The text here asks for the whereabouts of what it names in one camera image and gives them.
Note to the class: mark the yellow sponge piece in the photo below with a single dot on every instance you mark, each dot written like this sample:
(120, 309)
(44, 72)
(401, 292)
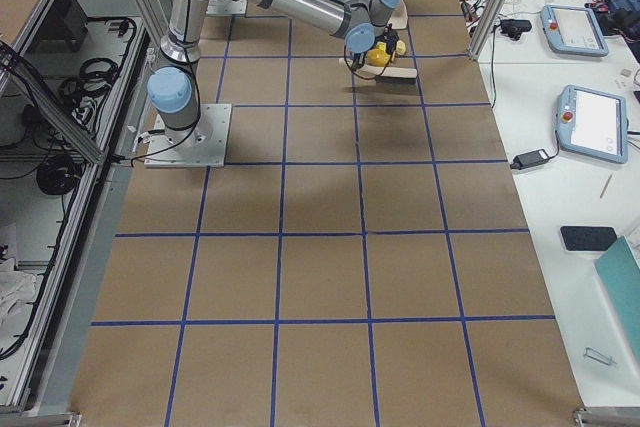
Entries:
(400, 49)

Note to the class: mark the black webcam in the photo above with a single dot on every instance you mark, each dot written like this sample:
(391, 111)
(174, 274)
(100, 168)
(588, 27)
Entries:
(514, 28)

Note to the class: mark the blue teach pendant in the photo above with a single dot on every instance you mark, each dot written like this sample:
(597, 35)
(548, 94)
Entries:
(573, 31)
(592, 123)

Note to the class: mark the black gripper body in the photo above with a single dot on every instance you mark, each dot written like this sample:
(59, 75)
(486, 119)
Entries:
(391, 41)

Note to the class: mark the far blue teach pendant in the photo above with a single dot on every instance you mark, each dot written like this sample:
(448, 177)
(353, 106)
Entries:
(573, 31)

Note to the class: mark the beige plastic dustpan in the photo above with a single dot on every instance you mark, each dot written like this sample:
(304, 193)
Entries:
(389, 12)

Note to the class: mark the black power adapter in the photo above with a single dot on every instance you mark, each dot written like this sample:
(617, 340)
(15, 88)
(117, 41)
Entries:
(531, 159)

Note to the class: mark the near blue teach pendant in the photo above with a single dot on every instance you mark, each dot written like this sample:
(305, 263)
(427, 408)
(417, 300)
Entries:
(592, 123)

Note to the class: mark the black smartphone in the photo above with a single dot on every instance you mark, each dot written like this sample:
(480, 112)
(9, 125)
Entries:
(587, 238)

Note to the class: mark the orange fruit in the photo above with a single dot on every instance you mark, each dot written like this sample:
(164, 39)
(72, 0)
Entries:
(379, 57)

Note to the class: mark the beige hand brush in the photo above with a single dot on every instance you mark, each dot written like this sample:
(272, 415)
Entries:
(386, 75)

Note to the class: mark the teal notebook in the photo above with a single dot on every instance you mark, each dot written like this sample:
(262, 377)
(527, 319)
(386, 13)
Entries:
(619, 273)

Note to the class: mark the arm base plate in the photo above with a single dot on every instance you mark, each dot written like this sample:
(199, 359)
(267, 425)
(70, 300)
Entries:
(205, 146)
(226, 8)

